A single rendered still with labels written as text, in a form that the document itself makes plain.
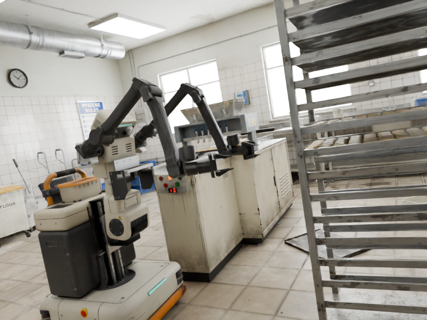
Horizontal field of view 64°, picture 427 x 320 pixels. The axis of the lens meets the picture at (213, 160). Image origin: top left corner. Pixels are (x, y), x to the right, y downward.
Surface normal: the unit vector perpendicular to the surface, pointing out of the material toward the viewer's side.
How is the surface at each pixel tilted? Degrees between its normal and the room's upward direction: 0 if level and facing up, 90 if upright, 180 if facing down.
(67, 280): 90
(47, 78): 90
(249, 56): 90
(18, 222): 95
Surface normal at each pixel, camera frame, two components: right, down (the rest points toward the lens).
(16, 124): 0.87, -0.09
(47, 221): -0.40, 0.16
